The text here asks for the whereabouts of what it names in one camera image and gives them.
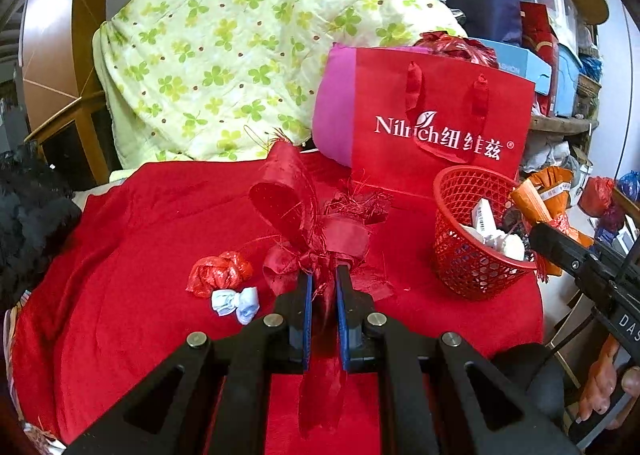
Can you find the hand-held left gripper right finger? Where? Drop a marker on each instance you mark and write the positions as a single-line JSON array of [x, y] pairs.
[[342, 320]]

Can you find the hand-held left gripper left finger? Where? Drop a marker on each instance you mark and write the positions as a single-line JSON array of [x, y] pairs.
[[306, 320]]

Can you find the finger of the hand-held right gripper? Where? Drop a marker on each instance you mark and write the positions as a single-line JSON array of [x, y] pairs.
[[560, 250]]

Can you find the orange wrapper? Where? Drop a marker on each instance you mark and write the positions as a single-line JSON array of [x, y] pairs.
[[550, 205]]

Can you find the white paper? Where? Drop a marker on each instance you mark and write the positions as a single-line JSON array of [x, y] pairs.
[[510, 247]]

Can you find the white barcode box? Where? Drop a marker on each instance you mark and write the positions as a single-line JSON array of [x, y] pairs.
[[484, 217]]

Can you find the white tissue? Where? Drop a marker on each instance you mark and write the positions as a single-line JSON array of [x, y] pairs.
[[475, 234]]

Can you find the red plastic bag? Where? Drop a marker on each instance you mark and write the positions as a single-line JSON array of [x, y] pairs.
[[215, 272], [450, 45], [597, 195]]

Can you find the red mesh plastic basket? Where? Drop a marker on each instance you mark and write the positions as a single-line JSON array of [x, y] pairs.
[[450, 245]]

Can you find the red ribbon bow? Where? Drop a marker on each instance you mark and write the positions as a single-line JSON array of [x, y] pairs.
[[280, 185]]

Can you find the person's right hand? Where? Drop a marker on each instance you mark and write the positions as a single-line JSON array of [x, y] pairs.
[[607, 385]]

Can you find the red plastic bag on floor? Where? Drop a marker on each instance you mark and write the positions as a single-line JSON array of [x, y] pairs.
[[597, 195]]

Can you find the blue plastic bag on floor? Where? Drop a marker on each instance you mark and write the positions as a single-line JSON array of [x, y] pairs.
[[630, 182]]

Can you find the wooden shelf bench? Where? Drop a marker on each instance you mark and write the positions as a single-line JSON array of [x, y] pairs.
[[560, 124]]

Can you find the person's knee in black trousers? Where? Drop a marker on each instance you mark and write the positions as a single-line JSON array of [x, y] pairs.
[[530, 375]]

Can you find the red paper gift bag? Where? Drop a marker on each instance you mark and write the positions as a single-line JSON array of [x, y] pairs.
[[380, 170]]

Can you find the wicker basket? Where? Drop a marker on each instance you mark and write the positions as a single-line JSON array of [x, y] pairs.
[[589, 95]]

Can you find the red blanket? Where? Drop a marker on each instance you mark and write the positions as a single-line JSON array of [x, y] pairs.
[[150, 235]]

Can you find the blue plastic bag on shelf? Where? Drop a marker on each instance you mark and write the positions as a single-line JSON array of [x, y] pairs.
[[591, 67]]

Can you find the light blue shoe box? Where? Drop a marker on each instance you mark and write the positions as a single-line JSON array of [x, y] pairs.
[[515, 65]]

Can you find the dark red gift box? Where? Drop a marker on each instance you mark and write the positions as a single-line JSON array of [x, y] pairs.
[[540, 40]]

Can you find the red plastic bag in gift bag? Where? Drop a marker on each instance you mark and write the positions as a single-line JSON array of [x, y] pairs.
[[450, 45]]

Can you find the black quilted jacket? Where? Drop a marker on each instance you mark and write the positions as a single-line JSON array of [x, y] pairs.
[[30, 215]]

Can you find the green clover print quilt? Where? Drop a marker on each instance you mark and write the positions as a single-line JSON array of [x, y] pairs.
[[225, 35]]

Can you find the wooden pillar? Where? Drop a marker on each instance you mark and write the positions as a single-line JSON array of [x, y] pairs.
[[55, 35]]

